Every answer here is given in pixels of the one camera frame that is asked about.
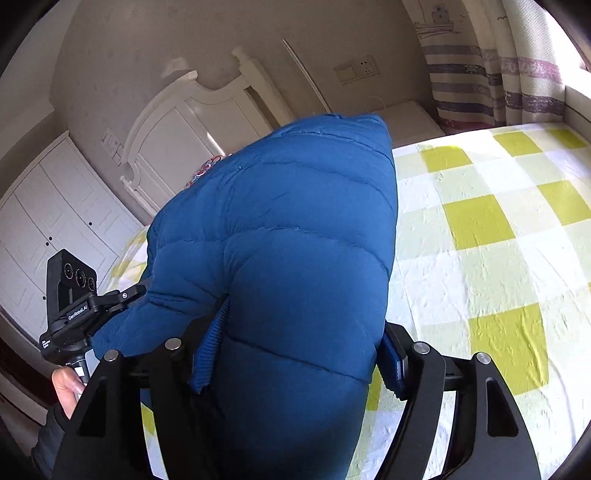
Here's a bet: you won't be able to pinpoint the white wall conduit strip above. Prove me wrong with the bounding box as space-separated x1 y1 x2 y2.
281 38 332 113

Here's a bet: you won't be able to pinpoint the white wardrobe doors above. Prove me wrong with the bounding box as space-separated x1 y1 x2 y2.
1 132 142 342

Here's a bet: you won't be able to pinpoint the white bedside table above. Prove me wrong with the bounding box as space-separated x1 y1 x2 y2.
375 101 445 148

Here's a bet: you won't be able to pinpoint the beige wall socket panel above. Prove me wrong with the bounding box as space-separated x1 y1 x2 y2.
334 55 380 85

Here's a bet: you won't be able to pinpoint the person's left hand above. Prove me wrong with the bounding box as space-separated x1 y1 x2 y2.
51 367 85 419

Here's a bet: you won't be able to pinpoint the white window sill ledge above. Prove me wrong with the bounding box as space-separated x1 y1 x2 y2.
564 86 591 140

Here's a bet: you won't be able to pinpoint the black camera box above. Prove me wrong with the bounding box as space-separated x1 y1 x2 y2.
46 249 97 325

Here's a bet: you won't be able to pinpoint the blue quilted puffer jacket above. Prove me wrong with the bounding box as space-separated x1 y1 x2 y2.
93 115 398 479

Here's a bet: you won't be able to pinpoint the floral embroidered pillow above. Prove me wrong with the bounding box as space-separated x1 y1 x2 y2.
184 155 225 189

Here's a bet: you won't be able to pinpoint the yellow white checkered bed sheet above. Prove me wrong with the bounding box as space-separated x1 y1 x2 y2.
108 120 591 480

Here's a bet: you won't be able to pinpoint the white wooden headboard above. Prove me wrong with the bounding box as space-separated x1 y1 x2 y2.
120 46 296 217

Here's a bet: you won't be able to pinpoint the striped patterned curtain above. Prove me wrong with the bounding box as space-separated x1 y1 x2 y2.
404 0 583 133

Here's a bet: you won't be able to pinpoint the left forearm dark sleeve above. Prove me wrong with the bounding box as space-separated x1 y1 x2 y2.
31 403 69 479

